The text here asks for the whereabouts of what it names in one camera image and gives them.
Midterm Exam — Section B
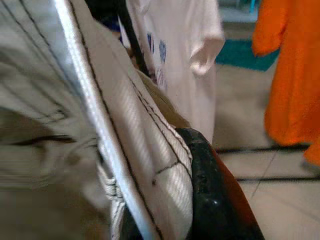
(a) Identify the white T-shirt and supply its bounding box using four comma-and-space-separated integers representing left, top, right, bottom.
119, 0, 226, 148

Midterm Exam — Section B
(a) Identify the white striped shirt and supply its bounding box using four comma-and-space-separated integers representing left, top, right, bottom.
0, 0, 195, 240

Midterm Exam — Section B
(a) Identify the teal floor mat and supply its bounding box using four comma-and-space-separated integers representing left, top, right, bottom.
214, 37, 280, 72

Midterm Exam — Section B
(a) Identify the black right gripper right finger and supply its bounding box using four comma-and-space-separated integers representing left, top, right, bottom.
176, 126, 266, 240

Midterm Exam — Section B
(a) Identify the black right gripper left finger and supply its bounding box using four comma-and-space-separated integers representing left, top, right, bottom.
121, 208, 151, 240

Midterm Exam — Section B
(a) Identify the orange polo shirt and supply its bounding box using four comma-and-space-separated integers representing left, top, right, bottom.
251, 0, 320, 167

